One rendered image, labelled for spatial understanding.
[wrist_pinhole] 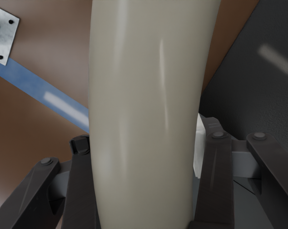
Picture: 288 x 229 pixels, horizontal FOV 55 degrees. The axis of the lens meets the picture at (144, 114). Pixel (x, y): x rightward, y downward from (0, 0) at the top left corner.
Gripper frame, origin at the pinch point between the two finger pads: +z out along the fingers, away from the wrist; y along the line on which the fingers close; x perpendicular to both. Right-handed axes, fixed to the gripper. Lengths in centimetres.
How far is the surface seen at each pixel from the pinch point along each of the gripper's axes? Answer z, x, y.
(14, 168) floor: 91, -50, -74
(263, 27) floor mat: 82, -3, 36
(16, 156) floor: 91, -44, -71
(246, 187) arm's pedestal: 45, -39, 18
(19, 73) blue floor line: 91, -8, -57
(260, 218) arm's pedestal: 34, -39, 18
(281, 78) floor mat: 82, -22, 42
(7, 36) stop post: 91, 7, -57
